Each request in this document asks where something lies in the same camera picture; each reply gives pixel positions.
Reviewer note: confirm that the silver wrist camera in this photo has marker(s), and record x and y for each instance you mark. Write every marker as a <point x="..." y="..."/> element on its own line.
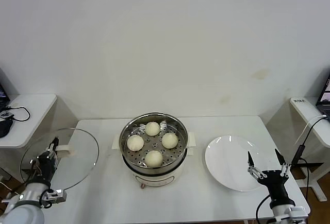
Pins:
<point x="296" y="212"/>
<point x="58" y="195"/>

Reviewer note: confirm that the white round plate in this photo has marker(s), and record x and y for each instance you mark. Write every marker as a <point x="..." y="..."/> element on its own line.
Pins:
<point x="227" y="162"/>

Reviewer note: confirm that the white side table with label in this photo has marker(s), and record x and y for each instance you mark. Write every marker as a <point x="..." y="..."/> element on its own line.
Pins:
<point x="301" y="113"/>

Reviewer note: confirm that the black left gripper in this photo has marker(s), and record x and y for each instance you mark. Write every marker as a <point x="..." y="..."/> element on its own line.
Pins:
<point x="46" y="166"/>

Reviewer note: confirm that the white steamed baozi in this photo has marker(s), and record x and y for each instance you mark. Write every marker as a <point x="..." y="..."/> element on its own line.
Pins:
<point x="154" y="159"/>
<point x="169" y="140"/>
<point x="152" y="128"/>
<point x="135" y="143"/>

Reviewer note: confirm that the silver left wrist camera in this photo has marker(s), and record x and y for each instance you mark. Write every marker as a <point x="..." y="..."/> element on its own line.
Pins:
<point x="58" y="195"/>

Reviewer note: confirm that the small printed table label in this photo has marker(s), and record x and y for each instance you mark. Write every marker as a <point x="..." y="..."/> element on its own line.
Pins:
<point x="299" y="101"/>

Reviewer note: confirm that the black computer mouse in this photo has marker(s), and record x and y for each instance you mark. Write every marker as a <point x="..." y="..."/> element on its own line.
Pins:
<point x="5" y="128"/>

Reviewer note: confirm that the perforated steel steamer basket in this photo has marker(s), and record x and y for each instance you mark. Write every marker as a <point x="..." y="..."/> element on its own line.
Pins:
<point x="170" y="157"/>

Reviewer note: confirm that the white printed tag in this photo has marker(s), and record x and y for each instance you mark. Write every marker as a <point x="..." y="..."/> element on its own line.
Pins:
<point x="5" y="114"/>

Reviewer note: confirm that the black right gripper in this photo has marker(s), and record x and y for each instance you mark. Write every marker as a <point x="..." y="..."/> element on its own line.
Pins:
<point x="274" y="185"/>

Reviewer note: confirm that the white side table with mouse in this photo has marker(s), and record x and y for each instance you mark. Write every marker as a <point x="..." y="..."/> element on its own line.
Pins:
<point x="31" y="110"/>

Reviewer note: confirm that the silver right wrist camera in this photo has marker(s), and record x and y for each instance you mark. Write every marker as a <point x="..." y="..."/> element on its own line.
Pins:
<point x="296" y="212"/>

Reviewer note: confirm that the black laptop beside mouse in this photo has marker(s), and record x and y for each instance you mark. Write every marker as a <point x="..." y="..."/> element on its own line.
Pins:
<point x="3" y="97"/>

